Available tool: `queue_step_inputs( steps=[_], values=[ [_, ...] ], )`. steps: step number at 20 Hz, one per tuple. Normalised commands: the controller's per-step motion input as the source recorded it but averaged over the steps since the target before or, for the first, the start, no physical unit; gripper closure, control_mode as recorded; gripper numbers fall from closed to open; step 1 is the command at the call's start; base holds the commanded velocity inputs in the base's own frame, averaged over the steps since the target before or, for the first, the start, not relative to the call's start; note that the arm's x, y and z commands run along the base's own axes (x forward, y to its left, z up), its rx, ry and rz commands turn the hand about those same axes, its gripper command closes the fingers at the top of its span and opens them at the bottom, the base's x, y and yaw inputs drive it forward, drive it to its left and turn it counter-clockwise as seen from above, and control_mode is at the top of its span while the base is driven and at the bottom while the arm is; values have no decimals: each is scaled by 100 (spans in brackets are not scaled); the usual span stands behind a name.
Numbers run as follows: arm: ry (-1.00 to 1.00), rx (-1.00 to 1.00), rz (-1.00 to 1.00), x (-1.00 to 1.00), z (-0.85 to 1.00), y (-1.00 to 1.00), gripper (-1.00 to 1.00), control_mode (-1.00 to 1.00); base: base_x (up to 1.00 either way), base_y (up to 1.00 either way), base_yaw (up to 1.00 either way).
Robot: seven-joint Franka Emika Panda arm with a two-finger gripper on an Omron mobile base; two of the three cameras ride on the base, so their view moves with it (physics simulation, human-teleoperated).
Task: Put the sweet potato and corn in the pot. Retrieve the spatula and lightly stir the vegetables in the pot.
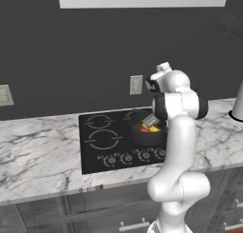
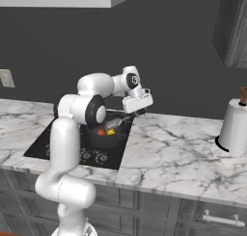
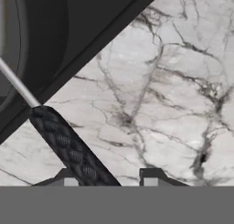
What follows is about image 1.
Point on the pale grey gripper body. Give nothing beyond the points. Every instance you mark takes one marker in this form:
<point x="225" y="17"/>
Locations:
<point x="150" y="119"/>

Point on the black hob knob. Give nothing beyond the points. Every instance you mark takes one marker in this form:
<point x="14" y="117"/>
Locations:
<point x="127" y="158"/>
<point x="161" y="153"/>
<point x="111" y="160"/>
<point x="145" y="155"/>

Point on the grey cupboard door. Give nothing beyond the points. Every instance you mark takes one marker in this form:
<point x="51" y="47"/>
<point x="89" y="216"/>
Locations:
<point x="38" y="216"/>

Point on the grey drawer front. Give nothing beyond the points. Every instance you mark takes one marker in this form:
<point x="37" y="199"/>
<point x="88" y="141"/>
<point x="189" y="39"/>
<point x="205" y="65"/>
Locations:
<point x="110" y="198"/>
<point x="229" y="222"/>
<point x="232" y="197"/>
<point x="104" y="224"/>

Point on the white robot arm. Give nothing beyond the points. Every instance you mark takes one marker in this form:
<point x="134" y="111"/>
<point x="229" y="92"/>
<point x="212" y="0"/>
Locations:
<point x="180" y="148"/>

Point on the white appliance with black base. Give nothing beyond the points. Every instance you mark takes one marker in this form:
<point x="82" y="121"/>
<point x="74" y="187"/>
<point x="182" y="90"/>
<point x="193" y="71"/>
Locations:
<point x="239" y="106"/>

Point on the orange sweet potato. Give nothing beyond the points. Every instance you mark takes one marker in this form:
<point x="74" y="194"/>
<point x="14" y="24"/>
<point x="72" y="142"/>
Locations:
<point x="145" y="128"/>

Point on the yellow corn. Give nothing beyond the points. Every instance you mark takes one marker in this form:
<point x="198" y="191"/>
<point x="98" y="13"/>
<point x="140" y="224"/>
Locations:
<point x="155" y="128"/>

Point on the black cooking pot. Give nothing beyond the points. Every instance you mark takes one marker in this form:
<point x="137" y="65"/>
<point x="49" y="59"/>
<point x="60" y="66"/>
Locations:
<point x="142" y="138"/>

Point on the black hob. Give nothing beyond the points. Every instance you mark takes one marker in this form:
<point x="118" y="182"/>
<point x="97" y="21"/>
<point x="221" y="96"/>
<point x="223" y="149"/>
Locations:
<point x="95" y="154"/>

